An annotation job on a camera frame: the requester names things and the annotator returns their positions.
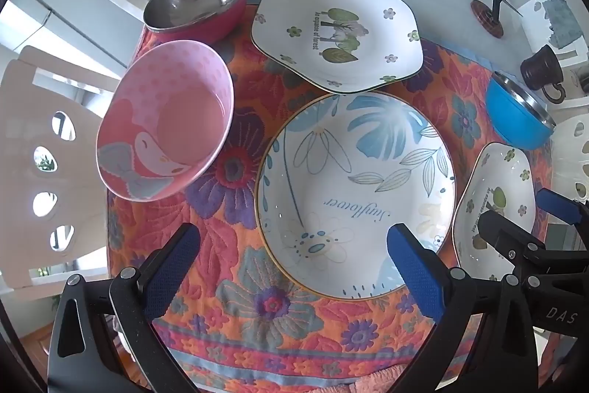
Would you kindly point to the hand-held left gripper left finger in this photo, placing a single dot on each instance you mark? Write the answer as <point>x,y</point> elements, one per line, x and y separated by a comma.
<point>172,268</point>

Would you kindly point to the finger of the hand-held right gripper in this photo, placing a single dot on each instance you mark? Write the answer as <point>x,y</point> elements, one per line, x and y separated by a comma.
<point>559,206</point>
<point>506,236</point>

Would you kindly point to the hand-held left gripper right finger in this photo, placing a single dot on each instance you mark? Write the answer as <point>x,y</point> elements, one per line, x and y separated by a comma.
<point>414,268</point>

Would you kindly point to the small white floral bowl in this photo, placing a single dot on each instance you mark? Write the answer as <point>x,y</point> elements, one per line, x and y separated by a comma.
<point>494,176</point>

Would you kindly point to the pink cartoon print bowl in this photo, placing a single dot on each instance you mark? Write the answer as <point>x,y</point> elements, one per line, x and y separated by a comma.
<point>175,112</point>

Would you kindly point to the white hexagonal floral plate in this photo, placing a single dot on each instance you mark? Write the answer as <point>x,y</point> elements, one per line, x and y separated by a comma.
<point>303,20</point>

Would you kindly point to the steel bowl with blue outside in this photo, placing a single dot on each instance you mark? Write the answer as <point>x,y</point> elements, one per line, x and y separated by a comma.
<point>510,116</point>

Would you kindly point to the orange floral tablecloth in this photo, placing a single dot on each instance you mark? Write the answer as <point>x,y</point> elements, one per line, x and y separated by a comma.
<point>239,190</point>

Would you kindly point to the round blue leaf plate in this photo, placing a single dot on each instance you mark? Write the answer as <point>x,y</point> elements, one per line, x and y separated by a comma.
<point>349,172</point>

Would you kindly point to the dark brown mug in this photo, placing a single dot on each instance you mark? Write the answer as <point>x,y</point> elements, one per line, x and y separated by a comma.
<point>540,68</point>

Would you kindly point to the grey cloth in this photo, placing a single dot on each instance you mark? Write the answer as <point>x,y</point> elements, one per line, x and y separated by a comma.
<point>559,22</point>

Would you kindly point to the brown phone stand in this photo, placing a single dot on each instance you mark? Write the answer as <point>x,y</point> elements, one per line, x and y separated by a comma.
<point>487,13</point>

